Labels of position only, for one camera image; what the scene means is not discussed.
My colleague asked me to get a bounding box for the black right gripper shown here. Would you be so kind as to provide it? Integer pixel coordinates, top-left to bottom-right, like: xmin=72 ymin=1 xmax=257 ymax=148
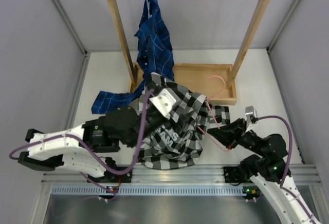
xmin=207 ymin=117 xmax=267 ymax=157

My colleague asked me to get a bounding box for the pink wire hanger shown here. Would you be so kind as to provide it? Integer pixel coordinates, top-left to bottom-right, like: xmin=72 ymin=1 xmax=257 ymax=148
xmin=198 ymin=75 xmax=229 ymax=153

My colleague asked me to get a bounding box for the black white checkered shirt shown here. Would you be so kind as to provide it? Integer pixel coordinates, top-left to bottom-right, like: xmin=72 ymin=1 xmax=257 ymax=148
xmin=137 ymin=73 xmax=230 ymax=170

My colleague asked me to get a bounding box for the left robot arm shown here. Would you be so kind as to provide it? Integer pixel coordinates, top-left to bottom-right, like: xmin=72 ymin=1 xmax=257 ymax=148
xmin=17 ymin=106 xmax=167 ymax=182

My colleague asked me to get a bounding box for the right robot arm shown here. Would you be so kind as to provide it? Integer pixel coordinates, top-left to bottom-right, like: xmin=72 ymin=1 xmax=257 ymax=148
xmin=207 ymin=115 xmax=319 ymax=223

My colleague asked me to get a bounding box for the blue plaid shirt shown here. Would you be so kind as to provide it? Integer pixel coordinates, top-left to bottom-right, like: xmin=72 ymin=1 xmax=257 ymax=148
xmin=91 ymin=0 xmax=174 ymax=114

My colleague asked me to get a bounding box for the light blue hanger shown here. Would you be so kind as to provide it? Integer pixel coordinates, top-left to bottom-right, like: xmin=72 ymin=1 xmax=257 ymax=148
xmin=146 ymin=0 xmax=151 ymax=19

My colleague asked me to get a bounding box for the wooden clothes rack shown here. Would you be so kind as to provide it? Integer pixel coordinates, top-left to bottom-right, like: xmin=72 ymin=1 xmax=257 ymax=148
xmin=103 ymin=0 xmax=276 ymax=106

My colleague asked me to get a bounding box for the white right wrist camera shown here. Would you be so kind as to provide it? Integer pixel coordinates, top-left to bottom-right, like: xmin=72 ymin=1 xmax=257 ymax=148
xmin=245 ymin=106 xmax=258 ymax=132

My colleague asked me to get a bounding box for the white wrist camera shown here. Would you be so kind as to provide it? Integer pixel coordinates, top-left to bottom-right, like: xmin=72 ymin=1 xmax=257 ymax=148
xmin=150 ymin=88 xmax=177 ymax=120
xmin=245 ymin=106 xmax=258 ymax=132

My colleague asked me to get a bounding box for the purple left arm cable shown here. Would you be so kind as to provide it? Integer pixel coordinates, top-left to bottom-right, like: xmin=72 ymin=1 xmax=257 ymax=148
xmin=9 ymin=88 xmax=155 ymax=201

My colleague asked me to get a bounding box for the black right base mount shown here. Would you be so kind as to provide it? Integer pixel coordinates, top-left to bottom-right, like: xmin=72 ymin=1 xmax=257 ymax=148
xmin=223 ymin=166 xmax=251 ymax=186

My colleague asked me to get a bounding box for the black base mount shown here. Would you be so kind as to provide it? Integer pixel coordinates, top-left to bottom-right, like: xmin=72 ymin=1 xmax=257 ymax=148
xmin=87 ymin=168 xmax=133 ymax=183
xmin=223 ymin=166 xmax=251 ymax=186

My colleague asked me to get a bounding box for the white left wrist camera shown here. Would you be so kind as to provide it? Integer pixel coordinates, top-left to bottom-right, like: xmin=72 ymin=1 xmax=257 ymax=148
xmin=150 ymin=88 xmax=177 ymax=120

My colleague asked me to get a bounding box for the aluminium frame post left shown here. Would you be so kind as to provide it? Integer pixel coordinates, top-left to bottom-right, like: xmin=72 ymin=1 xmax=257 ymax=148
xmin=38 ymin=0 xmax=90 ymax=101

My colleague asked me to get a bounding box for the aluminium frame post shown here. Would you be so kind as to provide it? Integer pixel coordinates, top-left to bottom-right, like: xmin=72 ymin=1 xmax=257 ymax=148
xmin=266 ymin=0 xmax=317 ymax=55
xmin=38 ymin=0 xmax=90 ymax=101

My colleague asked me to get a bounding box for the aluminium mounting rail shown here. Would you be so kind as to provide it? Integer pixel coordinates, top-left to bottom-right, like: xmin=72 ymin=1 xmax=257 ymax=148
xmin=42 ymin=164 xmax=321 ymax=185

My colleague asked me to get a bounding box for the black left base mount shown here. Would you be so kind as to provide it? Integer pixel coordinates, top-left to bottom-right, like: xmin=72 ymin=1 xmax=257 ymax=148
xmin=87 ymin=168 xmax=133 ymax=183

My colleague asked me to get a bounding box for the slotted cable duct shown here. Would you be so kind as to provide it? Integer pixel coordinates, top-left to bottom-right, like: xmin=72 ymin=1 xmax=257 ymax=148
xmin=51 ymin=184 xmax=260 ymax=197

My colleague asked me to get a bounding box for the aluminium frame post right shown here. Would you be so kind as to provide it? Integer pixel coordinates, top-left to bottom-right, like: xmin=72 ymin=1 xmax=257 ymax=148
xmin=266 ymin=0 xmax=317 ymax=55

